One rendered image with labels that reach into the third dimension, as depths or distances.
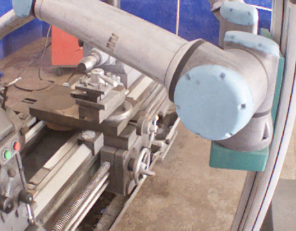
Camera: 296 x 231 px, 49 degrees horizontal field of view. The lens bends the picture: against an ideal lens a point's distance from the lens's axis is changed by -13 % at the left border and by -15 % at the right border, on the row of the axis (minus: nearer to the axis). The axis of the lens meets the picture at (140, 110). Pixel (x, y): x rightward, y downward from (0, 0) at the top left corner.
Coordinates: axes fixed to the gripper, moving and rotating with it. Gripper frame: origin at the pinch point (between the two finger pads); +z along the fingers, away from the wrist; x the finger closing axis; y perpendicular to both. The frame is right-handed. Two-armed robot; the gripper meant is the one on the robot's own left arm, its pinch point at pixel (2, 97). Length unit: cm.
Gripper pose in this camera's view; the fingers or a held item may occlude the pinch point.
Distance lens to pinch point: 145.0
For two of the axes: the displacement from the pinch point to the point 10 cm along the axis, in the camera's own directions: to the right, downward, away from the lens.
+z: 8.2, 5.4, -1.9
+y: -3.7, 7.6, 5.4
